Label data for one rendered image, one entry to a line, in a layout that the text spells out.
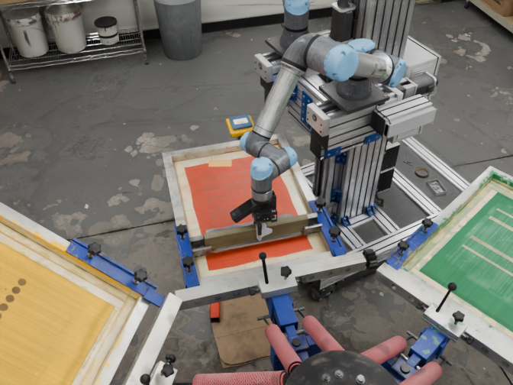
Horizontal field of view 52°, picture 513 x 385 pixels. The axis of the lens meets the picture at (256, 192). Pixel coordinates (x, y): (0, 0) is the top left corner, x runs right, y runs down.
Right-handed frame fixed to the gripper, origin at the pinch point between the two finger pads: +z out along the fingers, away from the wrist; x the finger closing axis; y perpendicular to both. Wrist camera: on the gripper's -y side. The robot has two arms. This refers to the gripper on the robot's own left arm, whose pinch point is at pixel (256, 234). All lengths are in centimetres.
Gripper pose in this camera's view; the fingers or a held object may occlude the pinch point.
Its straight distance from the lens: 201.0
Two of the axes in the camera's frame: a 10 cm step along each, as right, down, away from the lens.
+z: 0.1, 7.2, 6.9
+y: 9.7, -1.8, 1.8
